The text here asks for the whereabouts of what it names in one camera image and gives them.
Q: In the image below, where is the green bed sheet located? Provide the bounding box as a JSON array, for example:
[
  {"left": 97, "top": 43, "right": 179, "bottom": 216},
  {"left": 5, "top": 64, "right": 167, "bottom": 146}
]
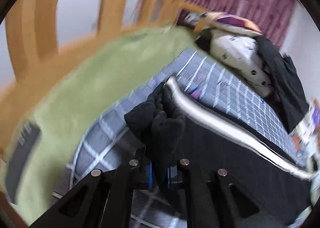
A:
[{"left": 5, "top": 27, "right": 200, "bottom": 226}]

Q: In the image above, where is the black pants white waistband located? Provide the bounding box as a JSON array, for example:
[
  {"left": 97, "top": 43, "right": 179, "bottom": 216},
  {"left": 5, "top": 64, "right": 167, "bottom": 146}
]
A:
[{"left": 124, "top": 76, "right": 313, "bottom": 228}]

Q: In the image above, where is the wooden bed frame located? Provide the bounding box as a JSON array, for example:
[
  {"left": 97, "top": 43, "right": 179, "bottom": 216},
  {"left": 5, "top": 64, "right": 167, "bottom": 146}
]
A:
[{"left": 0, "top": 0, "right": 208, "bottom": 228}]

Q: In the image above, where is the dark grey object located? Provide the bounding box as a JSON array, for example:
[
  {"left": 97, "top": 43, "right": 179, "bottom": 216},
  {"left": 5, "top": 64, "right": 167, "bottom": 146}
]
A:
[{"left": 5, "top": 120, "right": 42, "bottom": 193}]

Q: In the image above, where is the grey grid star-print blanket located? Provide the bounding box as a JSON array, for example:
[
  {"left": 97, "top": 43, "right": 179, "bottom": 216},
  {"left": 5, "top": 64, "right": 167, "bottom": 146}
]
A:
[{"left": 67, "top": 48, "right": 300, "bottom": 228}]

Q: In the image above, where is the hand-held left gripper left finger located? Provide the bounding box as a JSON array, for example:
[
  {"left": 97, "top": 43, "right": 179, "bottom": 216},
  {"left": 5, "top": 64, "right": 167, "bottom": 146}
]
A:
[{"left": 29, "top": 159, "right": 154, "bottom": 228}]

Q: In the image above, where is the black garment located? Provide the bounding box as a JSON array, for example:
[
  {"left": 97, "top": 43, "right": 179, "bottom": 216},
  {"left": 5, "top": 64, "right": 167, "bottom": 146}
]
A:
[{"left": 255, "top": 36, "right": 309, "bottom": 133}]

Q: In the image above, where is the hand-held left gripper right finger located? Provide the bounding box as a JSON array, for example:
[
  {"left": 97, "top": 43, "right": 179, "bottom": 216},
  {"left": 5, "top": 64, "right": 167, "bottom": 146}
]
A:
[{"left": 167, "top": 158, "right": 289, "bottom": 228}]

